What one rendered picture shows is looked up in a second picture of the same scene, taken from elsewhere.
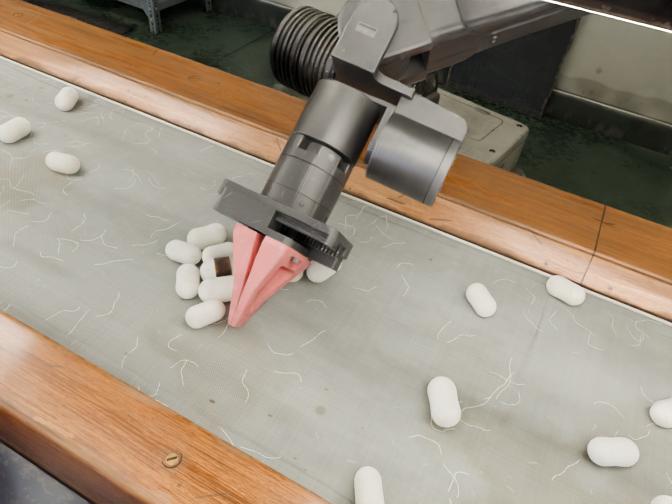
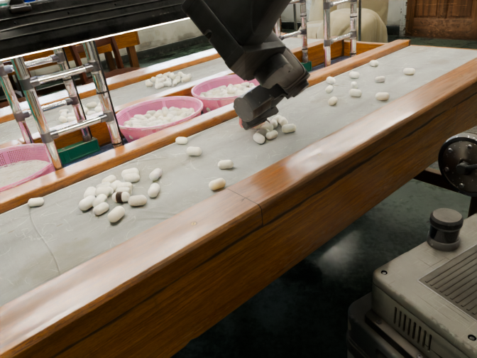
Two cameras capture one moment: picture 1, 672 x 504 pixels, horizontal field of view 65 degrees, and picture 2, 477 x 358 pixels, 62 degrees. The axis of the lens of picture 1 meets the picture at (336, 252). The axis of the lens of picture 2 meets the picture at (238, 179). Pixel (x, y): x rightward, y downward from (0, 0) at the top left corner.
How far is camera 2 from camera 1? 108 cm
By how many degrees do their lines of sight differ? 90
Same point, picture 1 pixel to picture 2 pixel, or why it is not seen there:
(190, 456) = (204, 118)
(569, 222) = (250, 187)
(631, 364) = (177, 194)
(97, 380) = (231, 109)
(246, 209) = not seen: hidden behind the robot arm
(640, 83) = not seen: outside the picture
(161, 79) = (396, 104)
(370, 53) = not seen: hidden behind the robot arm
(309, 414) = (209, 138)
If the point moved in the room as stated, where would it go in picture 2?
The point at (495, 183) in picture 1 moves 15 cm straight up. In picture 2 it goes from (289, 172) to (284, 96)
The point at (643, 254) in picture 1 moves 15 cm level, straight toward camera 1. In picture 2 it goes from (216, 202) to (187, 170)
